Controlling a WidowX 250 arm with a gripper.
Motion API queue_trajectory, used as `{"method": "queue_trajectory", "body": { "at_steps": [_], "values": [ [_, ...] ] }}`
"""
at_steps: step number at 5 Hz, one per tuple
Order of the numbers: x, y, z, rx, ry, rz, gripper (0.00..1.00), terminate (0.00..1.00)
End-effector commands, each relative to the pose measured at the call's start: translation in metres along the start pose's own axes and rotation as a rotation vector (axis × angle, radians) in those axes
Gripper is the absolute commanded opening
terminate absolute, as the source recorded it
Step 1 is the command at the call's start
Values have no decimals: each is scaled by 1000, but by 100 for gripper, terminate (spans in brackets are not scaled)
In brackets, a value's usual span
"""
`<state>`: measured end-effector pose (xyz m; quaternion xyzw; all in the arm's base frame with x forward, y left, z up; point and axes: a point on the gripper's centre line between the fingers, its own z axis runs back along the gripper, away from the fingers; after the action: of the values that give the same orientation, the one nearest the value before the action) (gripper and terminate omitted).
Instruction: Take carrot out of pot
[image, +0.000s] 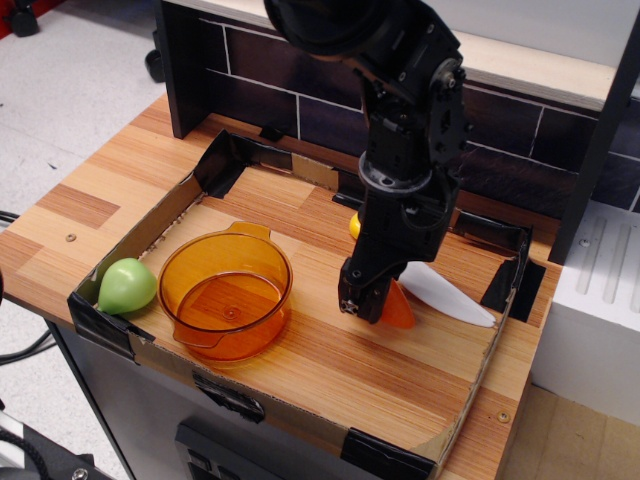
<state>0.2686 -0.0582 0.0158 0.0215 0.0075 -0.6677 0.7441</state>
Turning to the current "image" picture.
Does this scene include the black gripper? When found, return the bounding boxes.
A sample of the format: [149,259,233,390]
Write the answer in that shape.
[338,172,460,324]

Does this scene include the orange toy carrot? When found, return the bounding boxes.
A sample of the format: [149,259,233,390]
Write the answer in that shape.
[380,280,416,329]

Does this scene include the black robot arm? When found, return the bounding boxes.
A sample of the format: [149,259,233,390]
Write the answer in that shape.
[265,1,471,323]

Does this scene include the orange transparent plastic pot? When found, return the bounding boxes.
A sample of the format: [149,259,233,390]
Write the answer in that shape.
[158,222,293,362]

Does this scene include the cardboard fence with black tape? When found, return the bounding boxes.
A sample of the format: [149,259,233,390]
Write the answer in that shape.
[68,131,556,479]

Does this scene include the white toy sink unit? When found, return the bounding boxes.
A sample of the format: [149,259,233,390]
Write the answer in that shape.
[532,202,639,424]

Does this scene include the green toy pear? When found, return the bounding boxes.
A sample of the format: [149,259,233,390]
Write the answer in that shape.
[98,258,157,315]

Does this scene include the dark tile backsplash panel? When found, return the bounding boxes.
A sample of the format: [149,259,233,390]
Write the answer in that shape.
[155,1,639,262]

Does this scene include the black office chair wheel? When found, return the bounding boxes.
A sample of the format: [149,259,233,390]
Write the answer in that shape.
[144,30,165,83]

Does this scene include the black object top left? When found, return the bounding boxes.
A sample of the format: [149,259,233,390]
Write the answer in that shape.
[1,0,39,38]

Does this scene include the yellow handled white toy knife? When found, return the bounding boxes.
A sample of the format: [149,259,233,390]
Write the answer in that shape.
[348,212,498,329]

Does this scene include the black cables on floor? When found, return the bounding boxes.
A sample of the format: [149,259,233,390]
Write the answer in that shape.
[0,209,56,367]

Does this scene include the black metal bracket with screw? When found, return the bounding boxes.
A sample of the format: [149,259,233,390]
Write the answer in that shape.
[1,424,109,479]

